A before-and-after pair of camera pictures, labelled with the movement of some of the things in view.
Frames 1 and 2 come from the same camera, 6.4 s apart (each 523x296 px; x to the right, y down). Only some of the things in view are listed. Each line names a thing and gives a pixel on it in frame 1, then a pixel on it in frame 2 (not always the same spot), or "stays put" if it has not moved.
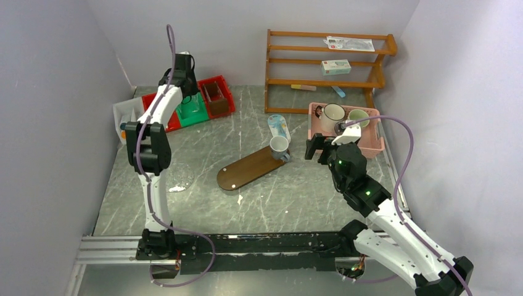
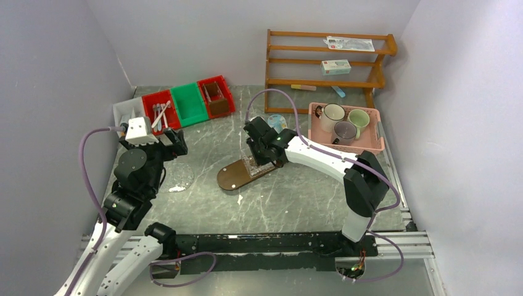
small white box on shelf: (334, 67) stays put
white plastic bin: (128, 110) stays put
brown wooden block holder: (219, 105) stays put
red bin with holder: (217, 97) stays put
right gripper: (324, 148) -> (256, 143)
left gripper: (193, 76) -> (171, 150)
